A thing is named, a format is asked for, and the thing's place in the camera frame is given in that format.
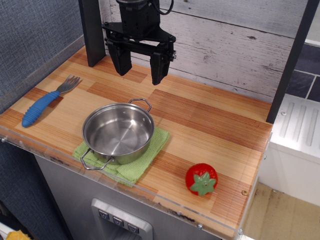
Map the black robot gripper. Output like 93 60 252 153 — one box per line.
102 0 176 85

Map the silver two-handled steel bowl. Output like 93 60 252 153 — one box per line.
80 98 155 170

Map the green dish cloth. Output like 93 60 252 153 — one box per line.
72 127 170 187

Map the red toy strawberry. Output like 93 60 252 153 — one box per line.
185 163 218 196

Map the grey ice dispenser panel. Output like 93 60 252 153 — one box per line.
91 198 154 240

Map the white ribbed plastic box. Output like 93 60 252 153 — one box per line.
258 94 320 206

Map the yellow object at corner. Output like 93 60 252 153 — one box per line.
6 230 31 240

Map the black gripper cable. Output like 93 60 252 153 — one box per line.
148 0 175 16

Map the black left vertical post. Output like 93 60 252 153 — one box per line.
78 0 106 67

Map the black vertical post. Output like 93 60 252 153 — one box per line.
266 0 320 124
78 0 106 67

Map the blue-handled metal fork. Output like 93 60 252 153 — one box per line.
21 75 80 128

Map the black right vertical post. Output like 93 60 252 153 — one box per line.
266 0 320 124

